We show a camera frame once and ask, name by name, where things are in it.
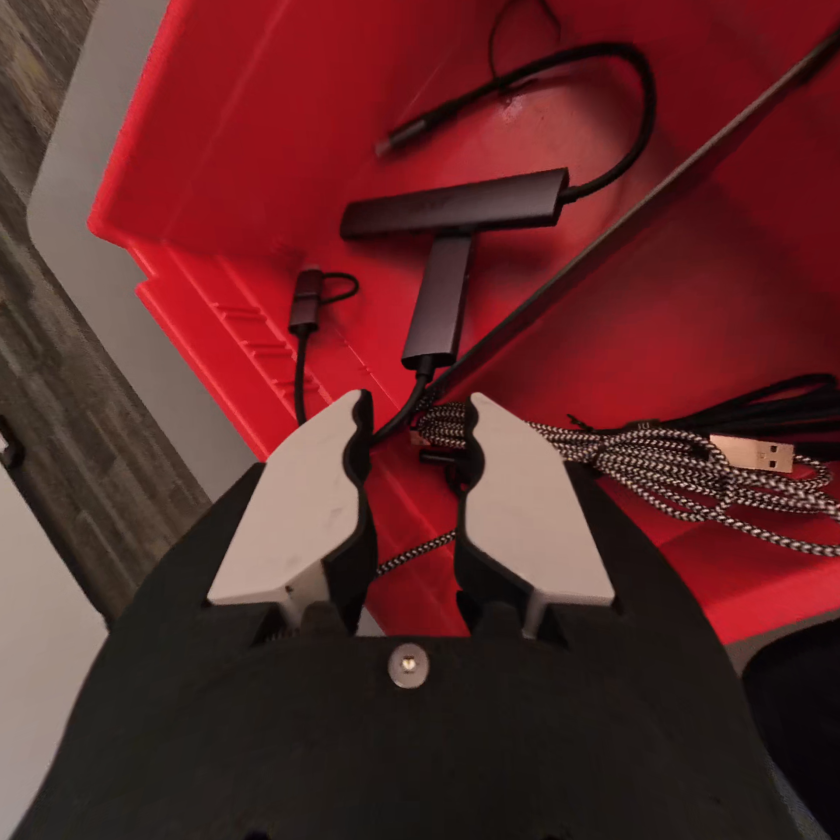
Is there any dark grey wide usb hub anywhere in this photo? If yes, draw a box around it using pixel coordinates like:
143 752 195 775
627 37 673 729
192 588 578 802
340 41 658 240

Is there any black white braided usb cable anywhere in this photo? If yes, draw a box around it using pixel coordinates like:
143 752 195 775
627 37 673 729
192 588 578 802
374 400 840 578

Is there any thin black wire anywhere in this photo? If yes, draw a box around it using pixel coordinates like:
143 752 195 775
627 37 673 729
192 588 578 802
489 0 562 99

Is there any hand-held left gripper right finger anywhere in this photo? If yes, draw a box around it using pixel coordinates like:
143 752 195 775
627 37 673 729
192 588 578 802
453 392 616 639

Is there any dark grey slim usb hub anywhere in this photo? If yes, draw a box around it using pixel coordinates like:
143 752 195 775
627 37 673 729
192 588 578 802
371 235 475 441

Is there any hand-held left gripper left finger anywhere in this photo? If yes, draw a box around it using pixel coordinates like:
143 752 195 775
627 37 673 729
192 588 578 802
206 389 379 634

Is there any black cable bundle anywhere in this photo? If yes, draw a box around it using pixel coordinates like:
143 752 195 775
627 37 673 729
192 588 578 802
571 373 840 460

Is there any short black adapter cable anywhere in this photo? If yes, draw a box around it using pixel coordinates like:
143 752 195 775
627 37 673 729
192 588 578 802
289 264 361 427

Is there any black pad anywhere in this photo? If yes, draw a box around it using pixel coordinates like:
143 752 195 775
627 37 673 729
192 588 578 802
742 623 840 840

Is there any black bin divider strip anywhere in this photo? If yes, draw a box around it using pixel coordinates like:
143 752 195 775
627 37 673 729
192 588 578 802
430 29 840 395

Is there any red plastic bin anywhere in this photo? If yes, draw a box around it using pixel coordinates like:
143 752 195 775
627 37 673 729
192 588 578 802
87 0 840 647

